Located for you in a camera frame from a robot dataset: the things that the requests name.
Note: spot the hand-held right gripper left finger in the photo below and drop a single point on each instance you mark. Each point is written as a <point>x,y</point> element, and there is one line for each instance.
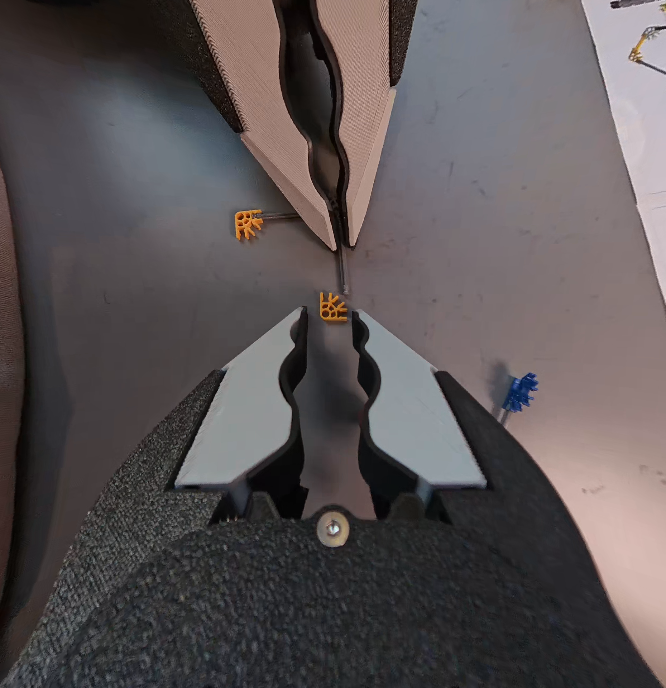
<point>236,424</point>

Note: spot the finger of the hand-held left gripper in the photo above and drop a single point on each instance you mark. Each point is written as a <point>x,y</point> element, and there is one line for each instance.
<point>365,80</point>
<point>252,80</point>

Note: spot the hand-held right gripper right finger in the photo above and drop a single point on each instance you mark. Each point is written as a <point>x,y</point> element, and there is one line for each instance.
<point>424,424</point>

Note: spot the grey toy rod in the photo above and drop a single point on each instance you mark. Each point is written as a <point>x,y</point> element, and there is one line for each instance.
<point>343,269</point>
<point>282,216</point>
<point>506,416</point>

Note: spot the blue yellow toy rod model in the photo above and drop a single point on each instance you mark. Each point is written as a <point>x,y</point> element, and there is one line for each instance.
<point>520,392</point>

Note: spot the blue toy connector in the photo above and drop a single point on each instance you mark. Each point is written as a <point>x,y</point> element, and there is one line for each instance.
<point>520,392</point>

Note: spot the yellow toy connector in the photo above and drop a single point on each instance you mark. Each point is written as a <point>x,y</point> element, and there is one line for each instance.
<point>247,224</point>
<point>331,309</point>

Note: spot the white instruction sheet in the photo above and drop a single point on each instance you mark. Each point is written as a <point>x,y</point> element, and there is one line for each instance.
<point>644,134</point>

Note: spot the grey desk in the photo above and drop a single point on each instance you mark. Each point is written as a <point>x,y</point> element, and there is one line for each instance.
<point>123,322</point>

